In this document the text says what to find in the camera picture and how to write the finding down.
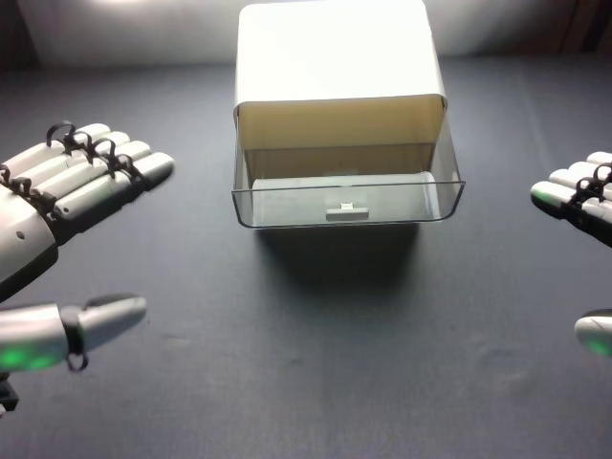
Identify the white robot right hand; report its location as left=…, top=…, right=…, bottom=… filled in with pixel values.
left=529, top=150, right=612, bottom=360

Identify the dark brown wooden panel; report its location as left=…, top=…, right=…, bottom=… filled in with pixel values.
left=579, top=0, right=612, bottom=55

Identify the white drawer cabinet shell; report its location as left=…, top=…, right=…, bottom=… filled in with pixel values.
left=232, top=1, right=451, bottom=181

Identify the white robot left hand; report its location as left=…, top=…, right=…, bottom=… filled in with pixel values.
left=0, top=120, right=176, bottom=376

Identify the grey table cloth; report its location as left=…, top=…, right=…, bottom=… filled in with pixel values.
left=0, top=51, right=612, bottom=459

